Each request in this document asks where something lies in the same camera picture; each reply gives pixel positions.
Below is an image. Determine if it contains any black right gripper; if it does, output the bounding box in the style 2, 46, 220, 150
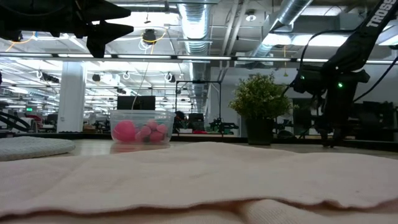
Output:
320, 79, 359, 149

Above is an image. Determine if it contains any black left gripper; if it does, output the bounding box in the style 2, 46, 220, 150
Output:
30, 0, 135, 59

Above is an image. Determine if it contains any red bell pepper toy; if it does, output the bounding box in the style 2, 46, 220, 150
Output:
112, 120, 137, 143

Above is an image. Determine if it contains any clear plastic tupperware container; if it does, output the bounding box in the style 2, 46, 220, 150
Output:
109, 109, 177, 146

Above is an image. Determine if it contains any white building pillar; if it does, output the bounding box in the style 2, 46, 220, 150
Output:
57, 60, 88, 134

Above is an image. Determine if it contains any green potted plant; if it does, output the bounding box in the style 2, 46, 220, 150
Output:
229, 72, 295, 146

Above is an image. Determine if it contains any black background monitor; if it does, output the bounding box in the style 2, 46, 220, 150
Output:
117, 95, 156, 111

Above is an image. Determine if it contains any pink folded cloth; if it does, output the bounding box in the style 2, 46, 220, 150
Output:
0, 141, 398, 224

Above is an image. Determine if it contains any grey folded cloth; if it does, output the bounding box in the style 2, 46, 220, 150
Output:
0, 136, 76, 162

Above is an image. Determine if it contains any black overhead camera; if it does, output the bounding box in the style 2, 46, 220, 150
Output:
142, 28, 158, 45

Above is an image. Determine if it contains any large silver ventilation duct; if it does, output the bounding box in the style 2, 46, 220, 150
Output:
177, 0, 216, 113

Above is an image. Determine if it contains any black background rig frame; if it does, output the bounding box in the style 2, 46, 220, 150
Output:
175, 80, 223, 134

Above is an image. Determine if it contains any slanted silver ventilation duct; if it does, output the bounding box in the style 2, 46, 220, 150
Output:
248, 0, 313, 58

